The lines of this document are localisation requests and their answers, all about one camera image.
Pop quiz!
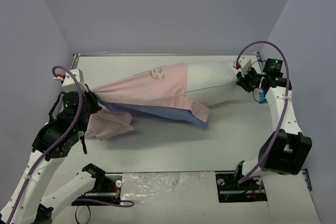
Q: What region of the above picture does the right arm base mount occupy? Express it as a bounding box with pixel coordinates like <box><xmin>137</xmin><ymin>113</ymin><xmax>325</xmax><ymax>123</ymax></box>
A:
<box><xmin>215</xmin><ymin>172</ymin><xmax>267</xmax><ymax>203</ymax></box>

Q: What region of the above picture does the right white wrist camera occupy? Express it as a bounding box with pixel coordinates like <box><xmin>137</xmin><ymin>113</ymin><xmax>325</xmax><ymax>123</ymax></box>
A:
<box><xmin>233</xmin><ymin>56</ymin><xmax>251</xmax><ymax>76</ymax></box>

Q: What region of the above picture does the pink and blue Frozen pillowcase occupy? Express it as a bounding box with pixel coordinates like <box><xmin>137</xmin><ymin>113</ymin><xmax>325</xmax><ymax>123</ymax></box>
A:
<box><xmin>85</xmin><ymin>63</ymin><xmax>209</xmax><ymax>140</ymax></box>

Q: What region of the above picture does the white pillow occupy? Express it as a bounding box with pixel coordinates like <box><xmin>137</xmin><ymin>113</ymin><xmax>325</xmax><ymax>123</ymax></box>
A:
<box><xmin>183</xmin><ymin>60</ymin><xmax>268</xmax><ymax>106</ymax></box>

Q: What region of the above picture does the black cable loop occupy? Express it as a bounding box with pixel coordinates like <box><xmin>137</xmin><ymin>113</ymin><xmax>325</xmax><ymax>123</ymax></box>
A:
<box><xmin>73</xmin><ymin>204</ymin><xmax>92</xmax><ymax>224</ymax></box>

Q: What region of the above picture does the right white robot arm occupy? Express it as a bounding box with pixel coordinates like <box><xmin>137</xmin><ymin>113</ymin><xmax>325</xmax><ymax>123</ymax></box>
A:
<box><xmin>233</xmin><ymin>57</ymin><xmax>312</xmax><ymax>189</ymax></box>

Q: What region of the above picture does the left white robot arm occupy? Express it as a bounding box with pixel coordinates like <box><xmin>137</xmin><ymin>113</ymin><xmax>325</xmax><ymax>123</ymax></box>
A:
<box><xmin>1</xmin><ymin>91</ymin><xmax>101</xmax><ymax>223</ymax></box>

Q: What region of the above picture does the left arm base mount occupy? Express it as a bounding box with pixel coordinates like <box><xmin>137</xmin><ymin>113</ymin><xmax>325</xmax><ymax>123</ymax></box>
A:
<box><xmin>71</xmin><ymin>174</ymin><xmax>123</xmax><ymax>206</ymax></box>

